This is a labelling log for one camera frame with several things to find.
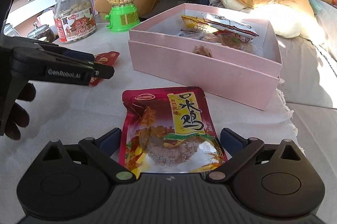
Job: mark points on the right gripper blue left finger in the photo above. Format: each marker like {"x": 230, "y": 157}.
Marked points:
{"x": 99, "y": 152}

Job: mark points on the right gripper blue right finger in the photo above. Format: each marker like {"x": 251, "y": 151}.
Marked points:
{"x": 241, "y": 150}

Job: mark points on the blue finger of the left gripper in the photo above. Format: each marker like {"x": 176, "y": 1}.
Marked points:
{"x": 102, "y": 71}
{"x": 54, "y": 48}

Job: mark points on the small red snack packet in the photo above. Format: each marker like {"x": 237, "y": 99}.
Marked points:
{"x": 107, "y": 58}

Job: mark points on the red chicken snack pouch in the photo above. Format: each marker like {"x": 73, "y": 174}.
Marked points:
{"x": 169, "y": 130}

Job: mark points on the clear packaged round cakes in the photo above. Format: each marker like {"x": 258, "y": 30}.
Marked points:
{"x": 233, "y": 40}

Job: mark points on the yellow snack bag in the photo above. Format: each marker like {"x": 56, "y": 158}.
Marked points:
{"x": 195, "y": 23}

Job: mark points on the white red noodle snack packet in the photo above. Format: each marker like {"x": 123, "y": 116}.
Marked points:
{"x": 222, "y": 23}

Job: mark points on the black gloved left hand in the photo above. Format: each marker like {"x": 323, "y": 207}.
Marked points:
{"x": 18, "y": 117}

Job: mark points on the glass jar with dark contents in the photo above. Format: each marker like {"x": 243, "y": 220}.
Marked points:
{"x": 41, "y": 33}

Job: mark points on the peanut jar with gold lid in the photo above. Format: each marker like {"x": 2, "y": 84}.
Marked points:
{"x": 74, "y": 20}

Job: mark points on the green gumball candy dispenser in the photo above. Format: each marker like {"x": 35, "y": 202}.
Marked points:
{"x": 122, "y": 16}

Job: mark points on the pink cardboard box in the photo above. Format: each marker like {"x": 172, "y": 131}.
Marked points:
{"x": 251, "y": 78}

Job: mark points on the small brown snack piece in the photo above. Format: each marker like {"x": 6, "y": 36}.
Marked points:
{"x": 202, "y": 50}

